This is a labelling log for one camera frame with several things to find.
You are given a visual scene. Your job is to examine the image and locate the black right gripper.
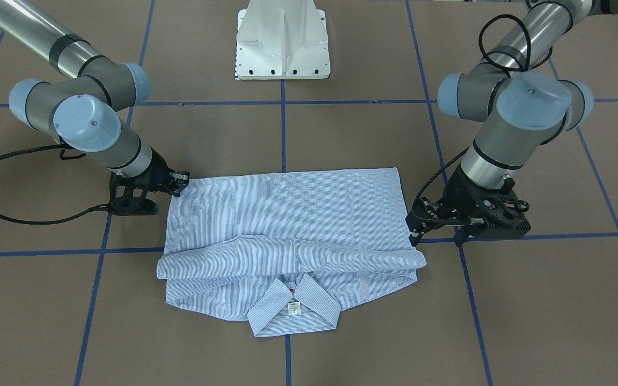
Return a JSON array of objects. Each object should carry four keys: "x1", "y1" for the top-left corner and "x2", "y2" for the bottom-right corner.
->
[{"x1": 106, "y1": 152, "x2": 190, "y2": 217}]

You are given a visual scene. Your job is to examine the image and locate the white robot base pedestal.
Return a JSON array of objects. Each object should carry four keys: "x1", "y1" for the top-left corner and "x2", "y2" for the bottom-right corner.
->
[{"x1": 234, "y1": 1, "x2": 332, "y2": 80}]

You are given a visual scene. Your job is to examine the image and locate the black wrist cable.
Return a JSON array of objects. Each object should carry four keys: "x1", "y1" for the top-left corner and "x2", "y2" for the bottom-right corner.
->
[{"x1": 414, "y1": 13, "x2": 554, "y2": 215}]

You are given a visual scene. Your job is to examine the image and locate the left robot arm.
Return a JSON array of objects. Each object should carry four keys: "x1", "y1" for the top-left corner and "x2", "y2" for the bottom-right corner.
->
[{"x1": 406, "y1": 1, "x2": 618, "y2": 246}]

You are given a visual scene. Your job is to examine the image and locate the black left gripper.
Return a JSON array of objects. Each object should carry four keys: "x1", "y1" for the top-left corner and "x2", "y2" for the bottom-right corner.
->
[{"x1": 406, "y1": 167, "x2": 531, "y2": 247}]

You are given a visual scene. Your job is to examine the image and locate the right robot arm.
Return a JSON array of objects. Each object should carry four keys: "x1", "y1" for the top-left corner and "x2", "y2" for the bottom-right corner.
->
[{"x1": 0, "y1": 1, "x2": 190, "y2": 217}]

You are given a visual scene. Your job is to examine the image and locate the light blue striped shirt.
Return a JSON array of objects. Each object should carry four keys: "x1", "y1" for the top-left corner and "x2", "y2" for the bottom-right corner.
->
[{"x1": 156, "y1": 168, "x2": 426, "y2": 337}]

